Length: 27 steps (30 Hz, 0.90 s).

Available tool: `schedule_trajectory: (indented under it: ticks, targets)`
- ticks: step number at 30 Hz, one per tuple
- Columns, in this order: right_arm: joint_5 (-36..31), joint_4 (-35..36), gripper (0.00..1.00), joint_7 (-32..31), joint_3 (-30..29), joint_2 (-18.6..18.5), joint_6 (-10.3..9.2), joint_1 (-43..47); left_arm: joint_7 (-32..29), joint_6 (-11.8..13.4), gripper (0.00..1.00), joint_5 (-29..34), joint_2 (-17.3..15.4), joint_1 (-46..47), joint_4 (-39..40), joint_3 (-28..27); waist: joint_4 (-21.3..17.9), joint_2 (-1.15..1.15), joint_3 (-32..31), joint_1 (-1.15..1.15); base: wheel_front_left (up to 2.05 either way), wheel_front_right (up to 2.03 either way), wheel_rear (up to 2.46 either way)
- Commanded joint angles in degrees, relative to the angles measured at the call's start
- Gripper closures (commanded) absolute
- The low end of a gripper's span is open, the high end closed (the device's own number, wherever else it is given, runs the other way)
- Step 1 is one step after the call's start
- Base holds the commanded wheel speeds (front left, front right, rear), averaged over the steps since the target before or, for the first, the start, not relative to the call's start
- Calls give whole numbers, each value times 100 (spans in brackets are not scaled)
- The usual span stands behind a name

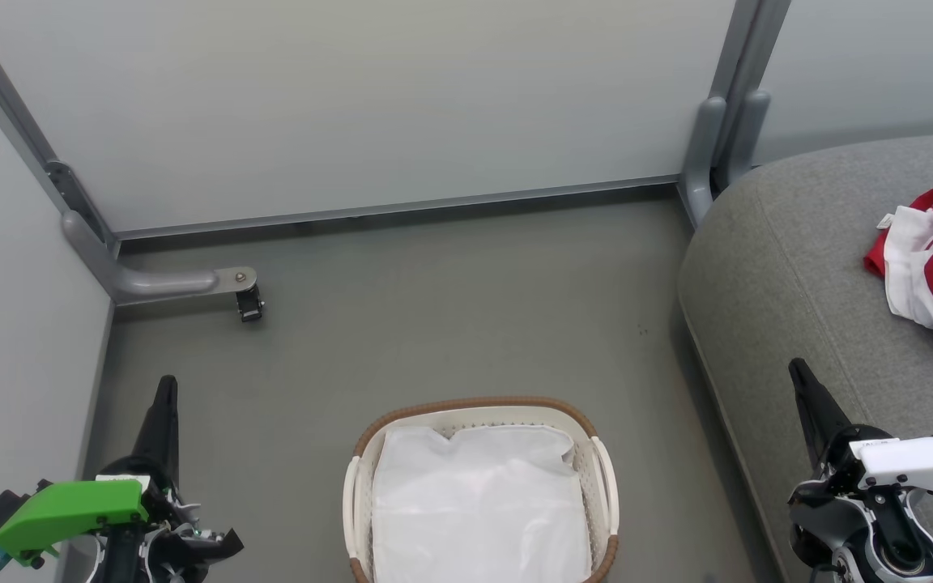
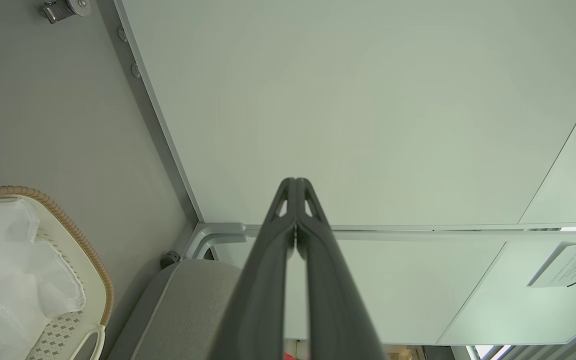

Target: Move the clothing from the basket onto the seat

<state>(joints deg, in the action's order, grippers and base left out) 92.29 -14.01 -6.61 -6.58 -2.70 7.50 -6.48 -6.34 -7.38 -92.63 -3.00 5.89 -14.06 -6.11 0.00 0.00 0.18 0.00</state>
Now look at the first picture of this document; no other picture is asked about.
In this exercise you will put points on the grey fabric sofa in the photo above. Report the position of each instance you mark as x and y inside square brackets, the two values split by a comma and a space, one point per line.
[790, 267]

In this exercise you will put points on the white cloth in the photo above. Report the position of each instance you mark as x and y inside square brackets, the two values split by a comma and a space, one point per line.
[479, 502]

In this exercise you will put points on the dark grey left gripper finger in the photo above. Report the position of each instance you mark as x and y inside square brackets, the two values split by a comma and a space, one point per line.
[163, 437]

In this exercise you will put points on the grey partition foot with caster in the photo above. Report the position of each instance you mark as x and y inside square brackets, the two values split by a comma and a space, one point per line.
[151, 282]

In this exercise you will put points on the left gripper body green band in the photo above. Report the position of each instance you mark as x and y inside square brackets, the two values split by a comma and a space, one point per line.
[78, 510]

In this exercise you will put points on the white laundry basket brown rim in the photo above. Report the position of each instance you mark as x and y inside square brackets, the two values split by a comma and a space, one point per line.
[361, 486]

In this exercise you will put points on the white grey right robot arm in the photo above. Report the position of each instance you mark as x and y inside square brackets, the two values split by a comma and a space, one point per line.
[904, 559]

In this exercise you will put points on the black caster wheel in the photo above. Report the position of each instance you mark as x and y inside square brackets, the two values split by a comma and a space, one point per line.
[250, 306]

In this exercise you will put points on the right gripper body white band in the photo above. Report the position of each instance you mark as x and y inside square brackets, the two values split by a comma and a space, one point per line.
[912, 465]

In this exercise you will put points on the grey partition floor rail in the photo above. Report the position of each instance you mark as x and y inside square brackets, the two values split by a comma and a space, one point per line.
[402, 206]

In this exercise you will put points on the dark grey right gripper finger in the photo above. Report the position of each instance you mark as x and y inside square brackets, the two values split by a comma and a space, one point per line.
[821, 421]

